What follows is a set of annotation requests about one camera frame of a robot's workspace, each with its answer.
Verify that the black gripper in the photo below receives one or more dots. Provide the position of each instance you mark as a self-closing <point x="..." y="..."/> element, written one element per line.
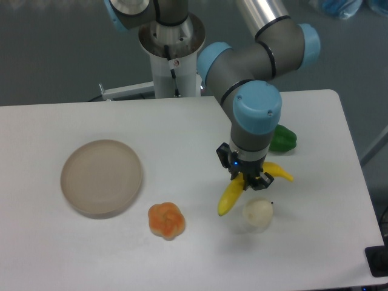
<point x="249" y="168"/>

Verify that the yellow banana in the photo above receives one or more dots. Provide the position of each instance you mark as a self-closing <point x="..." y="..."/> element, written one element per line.
<point x="236" y="187"/>

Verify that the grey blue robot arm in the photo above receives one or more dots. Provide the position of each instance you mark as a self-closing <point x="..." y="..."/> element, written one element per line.
<point x="239" y="80"/>

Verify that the green bell pepper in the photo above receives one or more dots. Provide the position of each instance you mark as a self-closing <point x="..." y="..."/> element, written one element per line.
<point x="283" y="139"/>

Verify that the orange swirl bread bun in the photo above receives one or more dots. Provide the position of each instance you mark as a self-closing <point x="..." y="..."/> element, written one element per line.
<point x="166" y="220"/>

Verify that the beige round plate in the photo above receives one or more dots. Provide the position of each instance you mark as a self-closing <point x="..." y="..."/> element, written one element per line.
<point x="101" y="179"/>

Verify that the black device at table edge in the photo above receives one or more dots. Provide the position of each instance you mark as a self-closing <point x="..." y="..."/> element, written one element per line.
<point x="377" y="260"/>

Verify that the blue plastic bag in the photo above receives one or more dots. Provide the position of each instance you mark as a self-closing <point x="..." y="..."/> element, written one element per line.
<point x="344" y="9"/>

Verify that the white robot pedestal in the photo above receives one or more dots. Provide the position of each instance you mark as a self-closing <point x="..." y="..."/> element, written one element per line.
<point x="172" y="53"/>

